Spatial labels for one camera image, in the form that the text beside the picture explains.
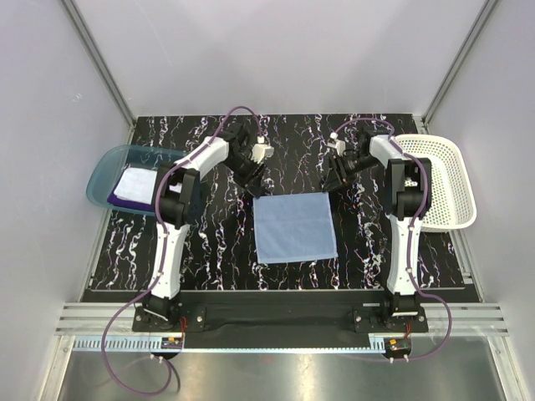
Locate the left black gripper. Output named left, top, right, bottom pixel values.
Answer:
left=222, top=154, right=266, bottom=199

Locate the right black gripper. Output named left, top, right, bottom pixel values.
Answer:
left=322, top=152, right=379, bottom=194

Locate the blue-edged white towel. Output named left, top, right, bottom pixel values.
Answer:
left=252, top=192, right=338, bottom=264

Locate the light blue towel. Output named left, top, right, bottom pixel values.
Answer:
left=113, top=167, right=157, bottom=205

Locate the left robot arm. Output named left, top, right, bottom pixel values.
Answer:
left=135, top=123, right=274, bottom=331

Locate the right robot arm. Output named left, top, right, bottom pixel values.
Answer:
left=322, top=129, right=431, bottom=332

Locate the white plastic basket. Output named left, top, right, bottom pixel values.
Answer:
left=396, top=134, right=476, bottom=233

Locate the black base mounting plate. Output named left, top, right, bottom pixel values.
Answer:
left=132, top=290, right=429, bottom=352

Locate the teal translucent tray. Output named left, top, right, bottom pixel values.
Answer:
left=86, top=145, right=186, bottom=216

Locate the right connector board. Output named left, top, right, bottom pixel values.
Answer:
left=385, top=337, right=412, bottom=354

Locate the connector board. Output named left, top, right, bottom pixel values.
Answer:
left=160, top=336, right=184, bottom=350
left=385, top=337, right=412, bottom=354

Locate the left connector board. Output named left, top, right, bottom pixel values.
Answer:
left=160, top=336, right=184, bottom=350

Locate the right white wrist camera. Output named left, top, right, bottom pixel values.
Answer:
left=327, top=132, right=346, bottom=156

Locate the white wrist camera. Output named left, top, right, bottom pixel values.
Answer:
left=327, top=132, right=346, bottom=156
left=251, top=135, right=274, bottom=164

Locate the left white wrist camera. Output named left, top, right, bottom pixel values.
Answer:
left=251, top=135, right=274, bottom=164

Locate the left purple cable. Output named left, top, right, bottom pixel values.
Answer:
left=99, top=104, right=264, bottom=396

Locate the purple cable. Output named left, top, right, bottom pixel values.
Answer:
left=99, top=104, right=264, bottom=396
left=329, top=117, right=451, bottom=363

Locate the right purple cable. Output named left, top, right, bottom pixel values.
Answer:
left=329, top=117, right=451, bottom=363

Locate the left aluminium corner post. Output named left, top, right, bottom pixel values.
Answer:
left=59, top=0, right=137, bottom=128

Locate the aluminium corner post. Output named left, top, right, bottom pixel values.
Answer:
left=59, top=0, right=137, bottom=128
left=421, top=0, right=501, bottom=127

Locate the aluminium rail frame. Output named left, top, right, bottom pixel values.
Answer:
left=39, top=293, right=534, bottom=400

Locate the right aluminium corner post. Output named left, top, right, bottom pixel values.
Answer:
left=421, top=0, right=501, bottom=127

